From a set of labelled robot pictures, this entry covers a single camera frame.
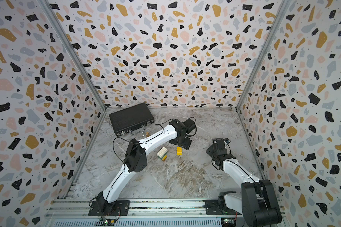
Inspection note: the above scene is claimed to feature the aluminium front rail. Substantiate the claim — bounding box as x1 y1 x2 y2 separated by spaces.
45 198 288 219

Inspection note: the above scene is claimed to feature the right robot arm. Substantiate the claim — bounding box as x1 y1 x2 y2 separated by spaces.
206 138 282 227

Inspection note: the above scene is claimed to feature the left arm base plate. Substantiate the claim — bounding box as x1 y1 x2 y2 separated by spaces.
88 200 130 217

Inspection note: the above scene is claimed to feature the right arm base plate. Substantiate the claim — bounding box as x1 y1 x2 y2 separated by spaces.
203 199 239 215

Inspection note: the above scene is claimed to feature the small circuit board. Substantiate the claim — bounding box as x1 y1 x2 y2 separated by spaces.
100 217 117 227

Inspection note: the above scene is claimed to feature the white lego brick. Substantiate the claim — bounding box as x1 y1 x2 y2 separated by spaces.
157 147 168 158

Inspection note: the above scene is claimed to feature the yellow wedge lego piece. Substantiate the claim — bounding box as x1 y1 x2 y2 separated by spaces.
177 147 182 156

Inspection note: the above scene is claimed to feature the black briefcase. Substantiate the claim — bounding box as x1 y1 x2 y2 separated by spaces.
109 103 154 137

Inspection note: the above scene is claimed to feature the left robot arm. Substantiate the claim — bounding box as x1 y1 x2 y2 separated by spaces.
91 117 197 211

